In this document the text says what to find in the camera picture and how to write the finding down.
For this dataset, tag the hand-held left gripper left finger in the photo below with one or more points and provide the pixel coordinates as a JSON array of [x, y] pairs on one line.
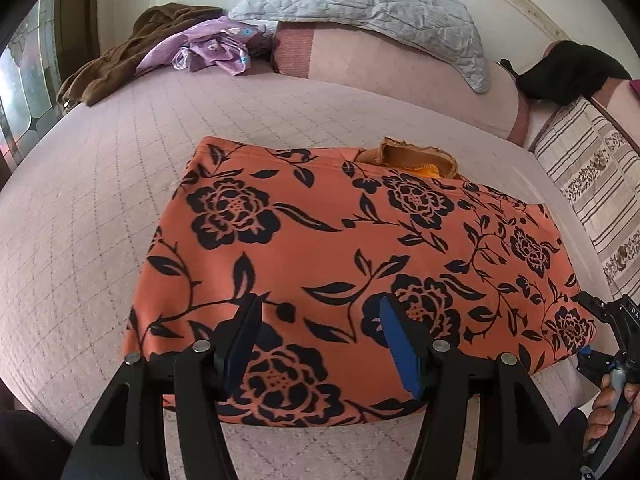
[[240, 347]]

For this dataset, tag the bed with pink sheet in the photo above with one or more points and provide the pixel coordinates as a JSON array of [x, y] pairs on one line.
[[90, 210]]

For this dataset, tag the purple floral cloth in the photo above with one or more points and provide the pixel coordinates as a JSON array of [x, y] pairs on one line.
[[210, 45]]

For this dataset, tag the person's right hand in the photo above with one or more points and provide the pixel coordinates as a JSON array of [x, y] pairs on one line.
[[604, 405]]

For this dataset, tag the striped floral cushion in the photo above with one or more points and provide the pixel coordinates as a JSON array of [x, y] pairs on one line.
[[595, 170]]

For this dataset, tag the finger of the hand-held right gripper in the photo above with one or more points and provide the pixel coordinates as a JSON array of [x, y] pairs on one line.
[[600, 309], [600, 362]]

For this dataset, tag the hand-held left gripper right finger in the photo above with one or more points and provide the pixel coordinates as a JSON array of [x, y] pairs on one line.
[[400, 352]]

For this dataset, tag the brown cloth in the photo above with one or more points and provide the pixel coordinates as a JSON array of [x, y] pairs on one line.
[[115, 60]]

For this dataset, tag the orange floral shirt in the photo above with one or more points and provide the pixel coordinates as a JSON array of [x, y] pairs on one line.
[[330, 260]]

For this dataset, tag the pink bolster pillow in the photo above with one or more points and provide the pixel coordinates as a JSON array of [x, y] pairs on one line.
[[390, 75]]

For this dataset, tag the grey quilted pillow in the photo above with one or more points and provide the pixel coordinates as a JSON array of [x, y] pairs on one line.
[[370, 5]]

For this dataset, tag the small black object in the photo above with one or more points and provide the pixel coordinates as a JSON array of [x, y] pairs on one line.
[[507, 66]]

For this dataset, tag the black garment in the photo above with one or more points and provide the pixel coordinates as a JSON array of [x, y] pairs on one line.
[[570, 72]]

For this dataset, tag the magenta garment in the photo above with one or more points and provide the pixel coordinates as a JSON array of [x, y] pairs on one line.
[[635, 85]]

